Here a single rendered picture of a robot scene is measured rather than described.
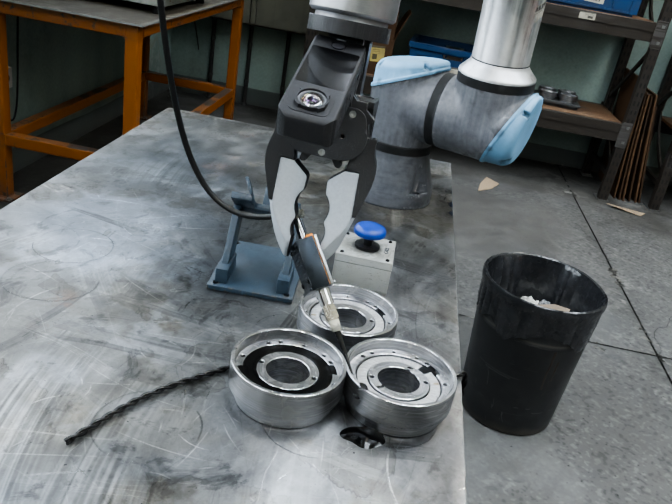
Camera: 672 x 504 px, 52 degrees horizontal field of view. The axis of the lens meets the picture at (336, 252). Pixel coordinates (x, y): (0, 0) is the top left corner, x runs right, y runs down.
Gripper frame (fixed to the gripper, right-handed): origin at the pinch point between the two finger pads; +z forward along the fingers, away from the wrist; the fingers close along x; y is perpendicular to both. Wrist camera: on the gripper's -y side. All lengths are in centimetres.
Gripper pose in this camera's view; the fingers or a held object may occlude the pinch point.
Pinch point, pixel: (304, 247)
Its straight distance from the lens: 62.2
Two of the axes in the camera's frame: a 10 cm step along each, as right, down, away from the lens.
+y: 1.3, -2.8, 9.5
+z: -1.9, 9.3, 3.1
